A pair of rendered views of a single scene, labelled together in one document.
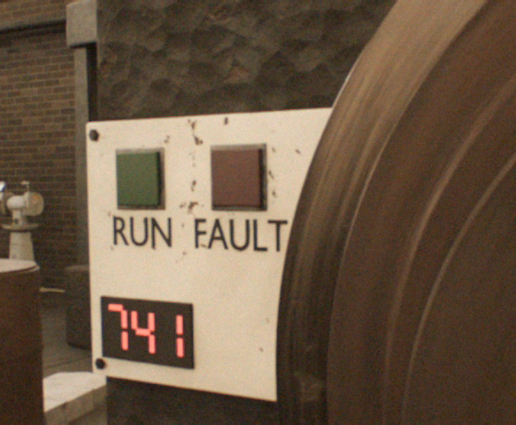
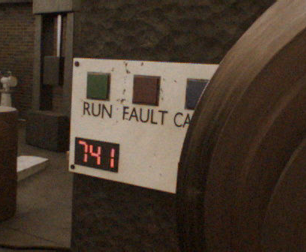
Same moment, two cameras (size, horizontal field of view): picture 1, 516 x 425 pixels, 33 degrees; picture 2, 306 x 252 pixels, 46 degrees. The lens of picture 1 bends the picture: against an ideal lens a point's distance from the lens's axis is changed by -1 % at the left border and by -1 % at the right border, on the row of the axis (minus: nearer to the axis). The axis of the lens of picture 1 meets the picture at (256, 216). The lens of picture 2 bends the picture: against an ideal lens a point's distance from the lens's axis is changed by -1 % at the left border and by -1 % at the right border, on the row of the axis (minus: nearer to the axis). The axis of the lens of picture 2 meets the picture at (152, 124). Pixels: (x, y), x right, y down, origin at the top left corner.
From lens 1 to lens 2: 8 cm
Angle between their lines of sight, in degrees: 9
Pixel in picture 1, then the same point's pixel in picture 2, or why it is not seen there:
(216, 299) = (130, 142)
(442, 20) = (274, 35)
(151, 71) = (106, 37)
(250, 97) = (152, 54)
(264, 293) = (154, 142)
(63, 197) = (25, 79)
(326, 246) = (206, 131)
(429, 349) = (282, 192)
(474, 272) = not seen: outside the picture
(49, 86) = (22, 30)
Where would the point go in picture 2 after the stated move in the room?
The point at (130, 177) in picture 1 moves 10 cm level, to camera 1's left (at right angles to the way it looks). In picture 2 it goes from (94, 85) to (25, 80)
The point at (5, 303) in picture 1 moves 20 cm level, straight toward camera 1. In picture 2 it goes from (2, 125) to (3, 130)
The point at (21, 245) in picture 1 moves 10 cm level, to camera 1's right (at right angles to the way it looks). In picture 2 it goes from (6, 99) to (10, 99)
